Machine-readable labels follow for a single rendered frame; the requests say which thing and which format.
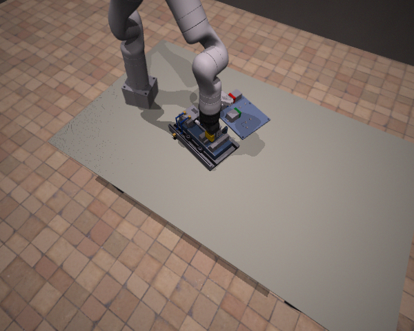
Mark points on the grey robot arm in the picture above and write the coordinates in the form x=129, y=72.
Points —
x=125, y=23

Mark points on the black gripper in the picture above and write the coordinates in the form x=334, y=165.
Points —
x=209, y=113

